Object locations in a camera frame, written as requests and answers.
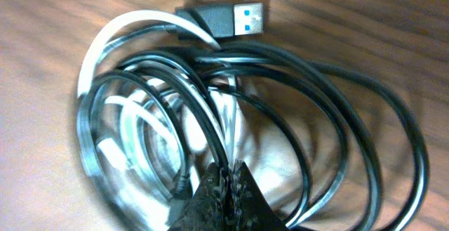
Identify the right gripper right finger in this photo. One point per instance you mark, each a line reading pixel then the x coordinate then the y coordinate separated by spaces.
pixel 246 207

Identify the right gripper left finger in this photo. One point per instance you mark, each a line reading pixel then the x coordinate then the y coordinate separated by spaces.
pixel 209 208

